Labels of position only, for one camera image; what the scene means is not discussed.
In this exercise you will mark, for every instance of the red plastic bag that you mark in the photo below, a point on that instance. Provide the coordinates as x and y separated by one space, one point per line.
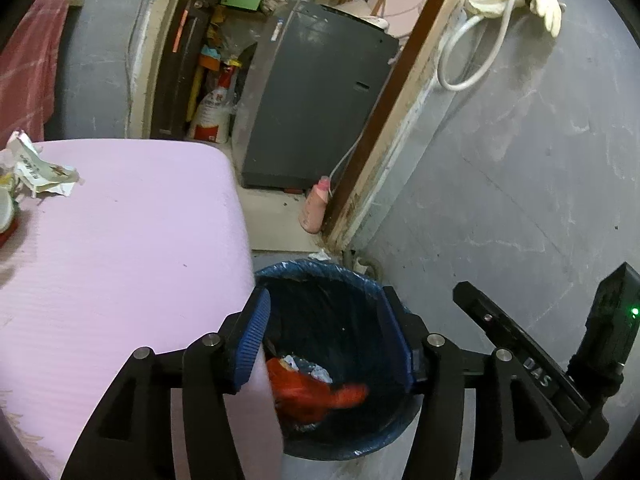
306 400

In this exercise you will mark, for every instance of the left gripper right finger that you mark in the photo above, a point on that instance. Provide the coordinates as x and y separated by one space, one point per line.
403 334

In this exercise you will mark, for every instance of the grey washing machine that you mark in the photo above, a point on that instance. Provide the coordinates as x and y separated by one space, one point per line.
314 79

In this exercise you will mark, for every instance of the blue-lined trash bin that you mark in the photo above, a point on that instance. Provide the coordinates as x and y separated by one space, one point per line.
325 315

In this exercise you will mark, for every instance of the pink table cloth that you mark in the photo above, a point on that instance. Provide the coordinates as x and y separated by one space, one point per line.
149 250

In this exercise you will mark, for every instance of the beige rubber gloves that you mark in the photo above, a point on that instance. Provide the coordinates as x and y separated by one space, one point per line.
550 11

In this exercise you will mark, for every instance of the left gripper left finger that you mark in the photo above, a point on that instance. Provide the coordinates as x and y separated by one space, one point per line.
243 335

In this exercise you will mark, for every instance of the dark wooden door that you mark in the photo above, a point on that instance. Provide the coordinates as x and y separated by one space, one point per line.
178 63

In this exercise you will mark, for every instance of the red plaid cloth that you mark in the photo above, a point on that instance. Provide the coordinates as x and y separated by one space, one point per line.
28 70

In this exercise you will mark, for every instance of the pink bottle on floor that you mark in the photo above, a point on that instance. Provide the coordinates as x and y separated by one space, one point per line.
312 215

